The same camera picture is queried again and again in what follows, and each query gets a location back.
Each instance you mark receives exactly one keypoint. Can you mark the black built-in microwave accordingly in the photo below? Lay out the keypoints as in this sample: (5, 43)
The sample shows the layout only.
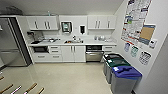
(40, 49)

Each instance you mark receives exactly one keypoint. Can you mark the grey bin green lid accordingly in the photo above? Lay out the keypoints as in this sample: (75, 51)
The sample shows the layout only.
(116, 62)

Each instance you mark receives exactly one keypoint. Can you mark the steel paper towel dispenser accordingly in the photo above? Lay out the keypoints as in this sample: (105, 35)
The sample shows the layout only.
(66, 26)

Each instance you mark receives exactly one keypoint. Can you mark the black tray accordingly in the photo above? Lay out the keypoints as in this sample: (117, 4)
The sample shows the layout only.
(35, 42)

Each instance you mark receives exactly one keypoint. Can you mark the grey bin blue lid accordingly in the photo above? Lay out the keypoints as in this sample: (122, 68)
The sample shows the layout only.
(125, 80)

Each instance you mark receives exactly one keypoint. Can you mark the grey bin black lid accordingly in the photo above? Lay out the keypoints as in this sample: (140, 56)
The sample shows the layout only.
(110, 55)

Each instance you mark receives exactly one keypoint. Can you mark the teal bottle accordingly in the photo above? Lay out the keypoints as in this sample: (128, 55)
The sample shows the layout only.
(48, 13)

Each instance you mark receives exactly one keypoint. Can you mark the white wall cabinet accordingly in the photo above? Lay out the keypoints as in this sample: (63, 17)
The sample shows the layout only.
(41, 23)
(101, 22)

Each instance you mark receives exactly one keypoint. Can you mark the stainless steel dishwasher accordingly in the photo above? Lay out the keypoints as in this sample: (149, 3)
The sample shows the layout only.
(94, 54)

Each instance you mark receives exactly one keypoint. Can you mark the small green wall sign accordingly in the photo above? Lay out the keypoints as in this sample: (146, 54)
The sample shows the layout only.
(134, 51)

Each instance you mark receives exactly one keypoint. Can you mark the white base cabinet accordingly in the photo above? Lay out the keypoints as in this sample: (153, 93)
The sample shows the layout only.
(73, 53)

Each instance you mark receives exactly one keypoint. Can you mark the chrome sink faucet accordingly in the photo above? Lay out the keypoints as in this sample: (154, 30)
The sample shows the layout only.
(74, 38)

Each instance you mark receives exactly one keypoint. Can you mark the white wall thermostat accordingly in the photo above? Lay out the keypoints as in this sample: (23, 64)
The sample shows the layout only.
(153, 43)

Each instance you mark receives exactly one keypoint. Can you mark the large colourful wall poster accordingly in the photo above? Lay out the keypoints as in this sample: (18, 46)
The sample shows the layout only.
(135, 18)

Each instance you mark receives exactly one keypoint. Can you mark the small black white wall sign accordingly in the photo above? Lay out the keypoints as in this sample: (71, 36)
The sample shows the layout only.
(144, 57)

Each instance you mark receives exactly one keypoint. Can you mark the stainless steel refrigerator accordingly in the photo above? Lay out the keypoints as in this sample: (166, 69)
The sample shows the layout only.
(13, 43)

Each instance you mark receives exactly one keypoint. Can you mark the small blue wall sign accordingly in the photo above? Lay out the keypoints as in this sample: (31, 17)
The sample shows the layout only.
(127, 47)

